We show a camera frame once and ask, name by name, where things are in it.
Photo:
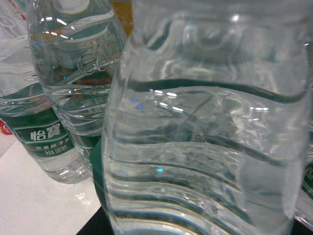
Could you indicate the clear water bottle green label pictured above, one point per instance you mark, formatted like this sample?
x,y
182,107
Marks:
x,y
206,125
76,46
24,107

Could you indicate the white shelf board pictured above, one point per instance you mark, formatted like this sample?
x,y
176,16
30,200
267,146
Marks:
x,y
31,203

